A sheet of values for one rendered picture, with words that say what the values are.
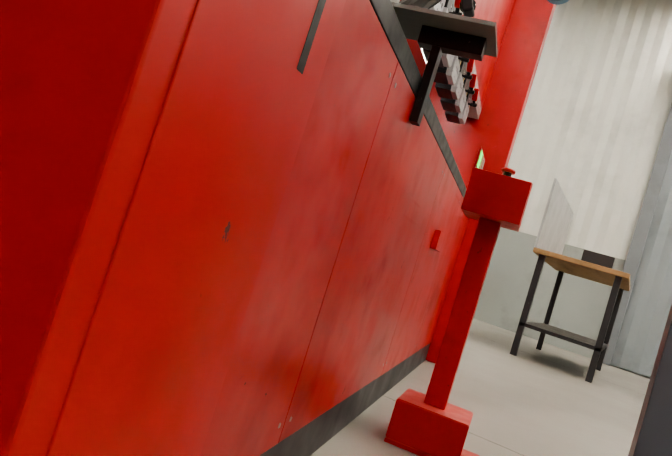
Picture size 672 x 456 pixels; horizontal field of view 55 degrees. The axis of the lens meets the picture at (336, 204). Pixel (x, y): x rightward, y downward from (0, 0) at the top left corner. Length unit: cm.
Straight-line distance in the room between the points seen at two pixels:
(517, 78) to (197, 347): 332
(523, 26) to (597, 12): 594
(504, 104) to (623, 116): 557
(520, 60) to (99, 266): 348
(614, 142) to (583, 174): 56
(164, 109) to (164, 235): 8
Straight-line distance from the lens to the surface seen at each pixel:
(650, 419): 126
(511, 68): 373
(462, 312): 183
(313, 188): 94
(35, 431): 38
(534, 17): 384
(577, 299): 879
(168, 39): 36
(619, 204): 889
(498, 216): 177
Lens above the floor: 48
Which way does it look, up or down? 3 degrees up
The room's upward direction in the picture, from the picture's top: 18 degrees clockwise
